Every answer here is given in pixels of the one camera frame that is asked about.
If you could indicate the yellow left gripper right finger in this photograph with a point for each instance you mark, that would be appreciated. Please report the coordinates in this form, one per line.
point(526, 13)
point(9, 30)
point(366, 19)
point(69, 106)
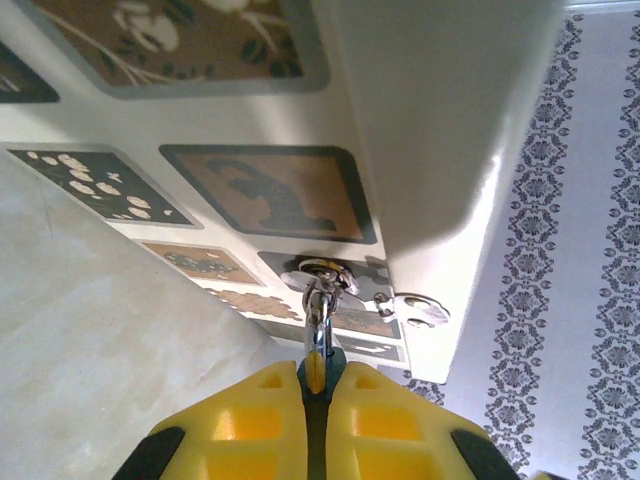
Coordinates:
point(400, 430)

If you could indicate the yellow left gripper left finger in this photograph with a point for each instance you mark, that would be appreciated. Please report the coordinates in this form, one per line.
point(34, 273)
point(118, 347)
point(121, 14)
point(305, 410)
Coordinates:
point(235, 430)

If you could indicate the silver box hasp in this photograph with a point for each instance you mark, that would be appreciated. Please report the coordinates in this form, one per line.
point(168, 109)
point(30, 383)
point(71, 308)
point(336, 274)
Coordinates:
point(422, 310)

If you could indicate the white box with brown prints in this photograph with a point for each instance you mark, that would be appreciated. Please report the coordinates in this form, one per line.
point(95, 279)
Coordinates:
point(425, 150)

